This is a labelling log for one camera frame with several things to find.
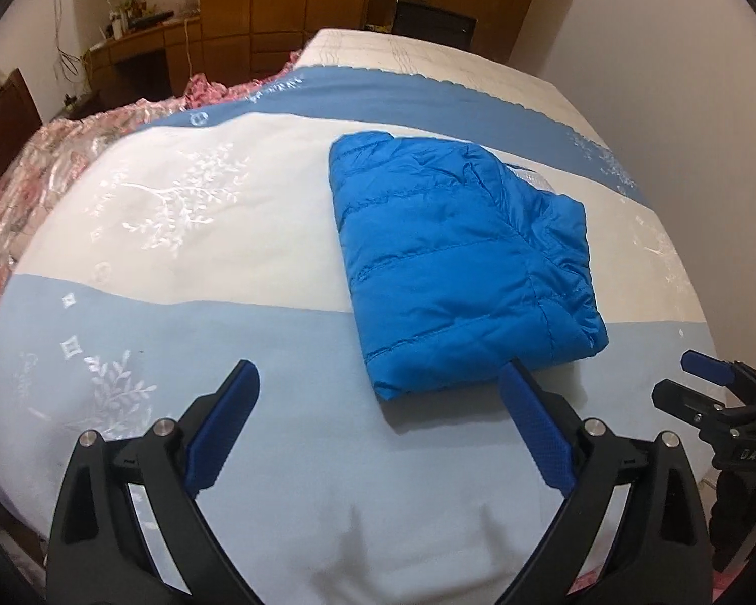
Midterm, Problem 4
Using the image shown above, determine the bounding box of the pink floral quilt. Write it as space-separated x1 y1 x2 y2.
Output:
0 50 300 299

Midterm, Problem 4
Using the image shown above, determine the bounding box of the wooden desk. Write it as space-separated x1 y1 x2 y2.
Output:
82 17 205 109

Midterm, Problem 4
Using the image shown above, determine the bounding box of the blue puffer jacket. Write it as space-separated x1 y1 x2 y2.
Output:
329 131 609 401

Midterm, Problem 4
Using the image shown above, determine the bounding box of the black gloved right hand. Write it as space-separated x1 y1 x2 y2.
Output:
709 470 756 574

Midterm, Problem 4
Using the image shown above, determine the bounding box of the dark wooden headboard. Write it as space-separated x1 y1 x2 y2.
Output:
0 69 42 179

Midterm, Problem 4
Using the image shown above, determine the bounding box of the white mattress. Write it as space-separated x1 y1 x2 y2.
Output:
295 29 606 148

